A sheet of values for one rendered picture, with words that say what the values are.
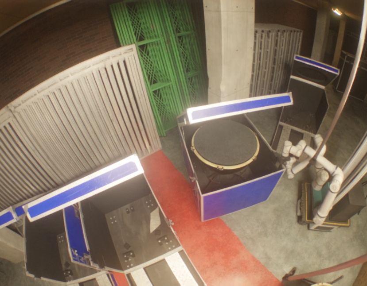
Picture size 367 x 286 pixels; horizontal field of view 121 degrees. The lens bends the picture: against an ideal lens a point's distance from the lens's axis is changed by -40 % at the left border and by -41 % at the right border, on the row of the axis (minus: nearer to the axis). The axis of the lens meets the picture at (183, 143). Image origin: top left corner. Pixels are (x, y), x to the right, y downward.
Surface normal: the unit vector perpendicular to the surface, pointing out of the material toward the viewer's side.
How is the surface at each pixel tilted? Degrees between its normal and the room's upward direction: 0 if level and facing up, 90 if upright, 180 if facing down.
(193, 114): 52
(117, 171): 48
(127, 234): 0
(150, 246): 0
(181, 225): 0
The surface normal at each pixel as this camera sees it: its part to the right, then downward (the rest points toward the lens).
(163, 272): -0.09, -0.69
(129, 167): 0.29, -0.04
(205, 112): 0.11, 0.10
